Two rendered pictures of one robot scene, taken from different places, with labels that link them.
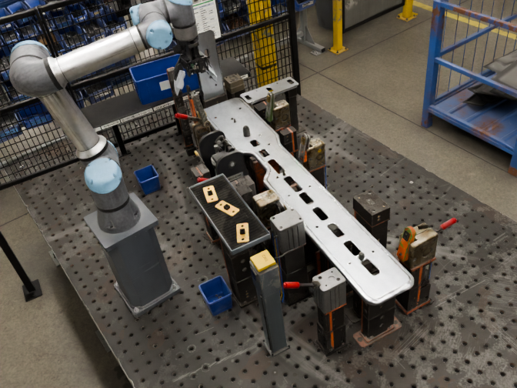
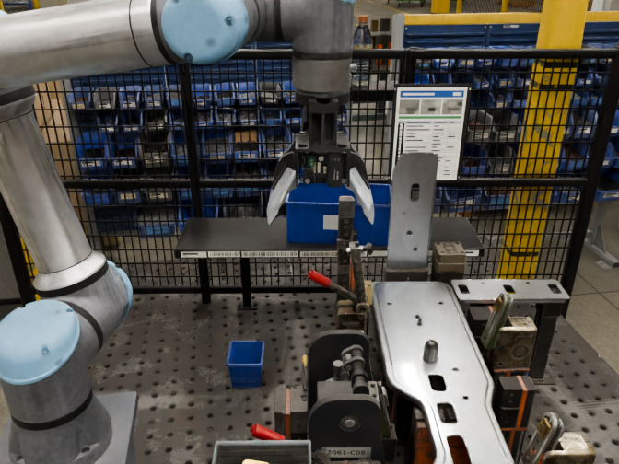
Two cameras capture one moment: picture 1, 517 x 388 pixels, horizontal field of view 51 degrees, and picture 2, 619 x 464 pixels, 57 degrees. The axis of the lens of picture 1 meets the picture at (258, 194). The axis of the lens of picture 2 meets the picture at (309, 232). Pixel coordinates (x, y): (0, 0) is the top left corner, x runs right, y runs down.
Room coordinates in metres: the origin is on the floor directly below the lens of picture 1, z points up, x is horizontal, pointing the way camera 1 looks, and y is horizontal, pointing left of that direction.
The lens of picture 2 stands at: (0.99, -0.10, 1.80)
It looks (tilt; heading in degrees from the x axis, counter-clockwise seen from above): 27 degrees down; 21
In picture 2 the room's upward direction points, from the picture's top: straight up
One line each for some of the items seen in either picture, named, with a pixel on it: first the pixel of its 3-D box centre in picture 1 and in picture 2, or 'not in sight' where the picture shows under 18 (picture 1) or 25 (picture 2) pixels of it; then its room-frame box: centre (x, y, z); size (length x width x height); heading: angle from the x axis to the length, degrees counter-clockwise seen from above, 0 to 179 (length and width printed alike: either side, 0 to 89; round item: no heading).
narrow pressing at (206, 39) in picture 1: (208, 65); (411, 213); (2.38, 0.14, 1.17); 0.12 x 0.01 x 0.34; 112
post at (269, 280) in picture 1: (270, 307); not in sight; (1.11, 0.02, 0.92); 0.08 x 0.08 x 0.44; 22
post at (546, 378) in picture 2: (291, 108); (542, 336); (2.41, -0.24, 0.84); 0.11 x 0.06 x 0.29; 112
